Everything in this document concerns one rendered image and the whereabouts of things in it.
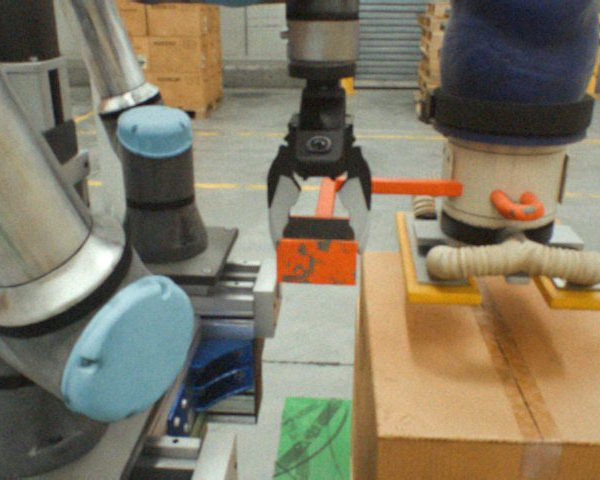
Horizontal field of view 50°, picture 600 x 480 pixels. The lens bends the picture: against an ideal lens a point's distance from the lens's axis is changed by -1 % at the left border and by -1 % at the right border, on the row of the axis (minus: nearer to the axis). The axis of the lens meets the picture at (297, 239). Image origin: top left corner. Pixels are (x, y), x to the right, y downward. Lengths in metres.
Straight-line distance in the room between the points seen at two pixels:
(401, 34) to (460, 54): 9.25
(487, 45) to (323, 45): 0.30
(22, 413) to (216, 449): 0.21
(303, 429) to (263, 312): 1.33
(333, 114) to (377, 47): 9.52
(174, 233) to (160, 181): 0.09
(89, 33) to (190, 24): 6.59
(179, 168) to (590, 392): 0.69
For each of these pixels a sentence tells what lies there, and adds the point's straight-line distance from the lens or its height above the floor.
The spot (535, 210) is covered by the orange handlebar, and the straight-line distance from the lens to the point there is 0.89.
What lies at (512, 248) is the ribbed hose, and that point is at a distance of 0.88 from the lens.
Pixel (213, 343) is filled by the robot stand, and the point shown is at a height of 0.90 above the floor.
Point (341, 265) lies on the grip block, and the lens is 0.69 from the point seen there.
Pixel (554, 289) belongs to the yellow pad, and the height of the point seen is 1.07.
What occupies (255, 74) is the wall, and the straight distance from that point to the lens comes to 10.24.
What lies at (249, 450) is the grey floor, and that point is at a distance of 2.29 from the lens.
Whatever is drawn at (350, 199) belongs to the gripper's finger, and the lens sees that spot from 0.70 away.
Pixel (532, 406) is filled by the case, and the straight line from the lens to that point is 0.93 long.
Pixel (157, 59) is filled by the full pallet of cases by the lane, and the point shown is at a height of 0.69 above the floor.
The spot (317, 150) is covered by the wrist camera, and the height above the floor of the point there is 1.32.
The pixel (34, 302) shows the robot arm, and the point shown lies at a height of 1.26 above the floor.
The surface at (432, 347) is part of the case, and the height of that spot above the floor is 0.94.
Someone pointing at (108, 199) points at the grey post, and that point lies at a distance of 4.08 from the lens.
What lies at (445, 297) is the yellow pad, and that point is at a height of 1.07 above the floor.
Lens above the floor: 1.46
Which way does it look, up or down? 21 degrees down
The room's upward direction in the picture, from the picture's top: straight up
